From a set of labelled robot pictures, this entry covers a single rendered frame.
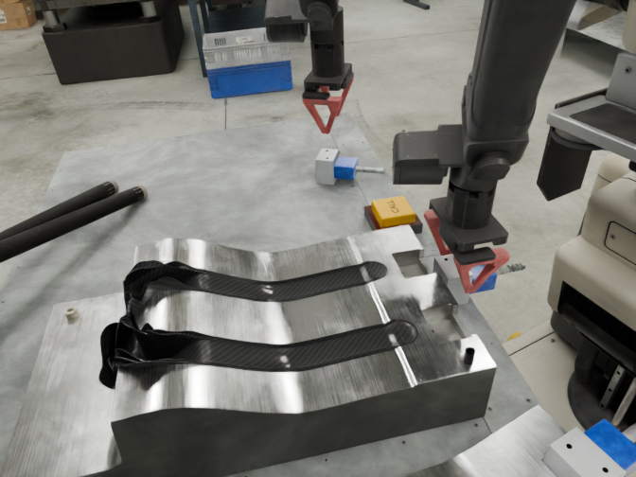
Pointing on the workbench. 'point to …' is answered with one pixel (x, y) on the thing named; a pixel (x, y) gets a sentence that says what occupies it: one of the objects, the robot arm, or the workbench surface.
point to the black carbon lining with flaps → (315, 356)
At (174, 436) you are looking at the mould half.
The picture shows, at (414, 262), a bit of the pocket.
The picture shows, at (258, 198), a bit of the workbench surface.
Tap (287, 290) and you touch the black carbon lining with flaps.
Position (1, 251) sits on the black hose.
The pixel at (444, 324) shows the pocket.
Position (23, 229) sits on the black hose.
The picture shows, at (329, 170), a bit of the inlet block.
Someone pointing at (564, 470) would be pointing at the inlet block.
